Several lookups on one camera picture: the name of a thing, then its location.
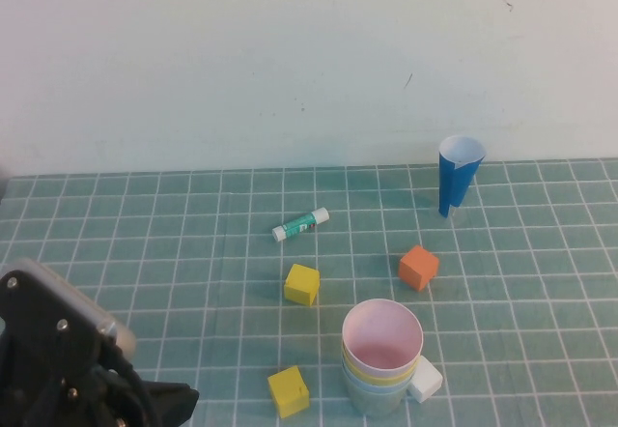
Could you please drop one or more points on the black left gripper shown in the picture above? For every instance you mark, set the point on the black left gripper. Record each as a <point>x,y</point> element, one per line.
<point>166,403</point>

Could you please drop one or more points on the light blue plastic cup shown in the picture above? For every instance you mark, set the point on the light blue plastic cup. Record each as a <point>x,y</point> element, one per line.
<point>376,384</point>

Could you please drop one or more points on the yellow plastic cup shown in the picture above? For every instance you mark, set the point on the yellow plastic cup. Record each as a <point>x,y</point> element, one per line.
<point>381,377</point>

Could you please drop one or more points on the pink plastic cup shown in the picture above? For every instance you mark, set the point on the pink plastic cup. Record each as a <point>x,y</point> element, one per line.
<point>381,335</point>

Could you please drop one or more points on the yellow foam cube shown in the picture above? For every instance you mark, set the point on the yellow foam cube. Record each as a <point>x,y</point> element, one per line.
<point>289,393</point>
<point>301,284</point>

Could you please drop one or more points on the green plastic cup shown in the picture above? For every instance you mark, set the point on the green plastic cup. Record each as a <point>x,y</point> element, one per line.
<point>376,403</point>

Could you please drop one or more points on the green and white glue stick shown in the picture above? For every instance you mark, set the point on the green and white glue stick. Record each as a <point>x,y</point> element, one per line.
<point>299,225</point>

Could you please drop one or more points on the white foam cube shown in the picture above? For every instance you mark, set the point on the white foam cube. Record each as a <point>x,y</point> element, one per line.
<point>427,378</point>

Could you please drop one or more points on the orange foam cube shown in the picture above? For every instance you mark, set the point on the orange foam cube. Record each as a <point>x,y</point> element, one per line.
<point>417,267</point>

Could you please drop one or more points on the blue paper cone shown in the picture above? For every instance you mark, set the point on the blue paper cone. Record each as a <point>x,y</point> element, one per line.
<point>451,180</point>

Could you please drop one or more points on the teal checked tablecloth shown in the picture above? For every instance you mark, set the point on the teal checked tablecloth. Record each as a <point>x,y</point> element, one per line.
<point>531,253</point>

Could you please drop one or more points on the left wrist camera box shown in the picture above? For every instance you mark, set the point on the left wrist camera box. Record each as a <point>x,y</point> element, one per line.
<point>48,311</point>

